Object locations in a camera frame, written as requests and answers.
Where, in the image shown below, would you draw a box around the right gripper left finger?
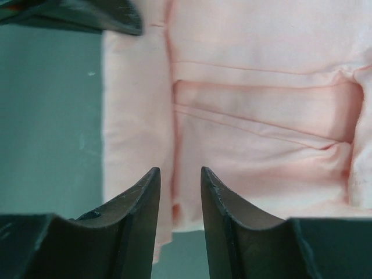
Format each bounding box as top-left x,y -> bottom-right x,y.
1,167 -> 160,278

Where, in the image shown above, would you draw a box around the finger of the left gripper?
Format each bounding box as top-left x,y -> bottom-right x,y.
1,0 -> 142,35

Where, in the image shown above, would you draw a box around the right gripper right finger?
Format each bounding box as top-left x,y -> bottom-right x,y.
201,167 -> 371,279

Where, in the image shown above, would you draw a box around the pink t shirt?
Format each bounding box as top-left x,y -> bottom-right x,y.
102,1 -> 371,249

